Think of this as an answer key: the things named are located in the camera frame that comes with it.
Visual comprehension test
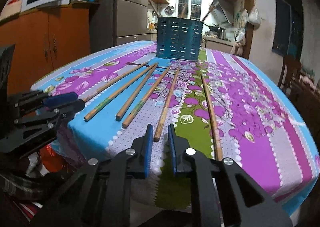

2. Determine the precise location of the wooden chopstick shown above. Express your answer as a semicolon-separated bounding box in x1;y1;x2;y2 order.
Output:
82;61;148;102
201;74;223;161
153;67;180;142
116;62;158;121
84;62;158;122
122;65;171;129

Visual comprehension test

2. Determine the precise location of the orange wooden cabinet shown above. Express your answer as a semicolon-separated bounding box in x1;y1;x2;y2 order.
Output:
1;2;99;94

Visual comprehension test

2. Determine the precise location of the floral striped tablecloth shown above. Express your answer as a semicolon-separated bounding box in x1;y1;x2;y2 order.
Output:
32;41;319;214

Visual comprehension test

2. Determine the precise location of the brown steel refrigerator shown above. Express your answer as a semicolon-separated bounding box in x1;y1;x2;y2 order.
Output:
89;0;148;52

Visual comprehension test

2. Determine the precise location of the dark wooden dining table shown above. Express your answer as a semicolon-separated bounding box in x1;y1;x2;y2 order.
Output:
289;77;320;145

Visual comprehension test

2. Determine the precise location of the wooden dining chair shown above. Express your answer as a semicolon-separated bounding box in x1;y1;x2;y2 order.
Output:
278;55;302;93

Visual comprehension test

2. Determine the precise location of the blue perforated utensil holder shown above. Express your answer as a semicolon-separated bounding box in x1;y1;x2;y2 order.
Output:
156;17;203;61

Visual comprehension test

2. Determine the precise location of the steel electric kettle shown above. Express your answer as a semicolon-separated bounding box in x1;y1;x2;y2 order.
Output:
217;27;227;40

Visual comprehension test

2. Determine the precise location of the hanging white plastic bag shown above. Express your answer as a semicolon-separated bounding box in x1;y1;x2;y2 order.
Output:
248;6;261;28

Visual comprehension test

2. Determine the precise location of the steel range hood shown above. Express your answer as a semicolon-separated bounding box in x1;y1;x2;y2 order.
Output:
213;0;234;26

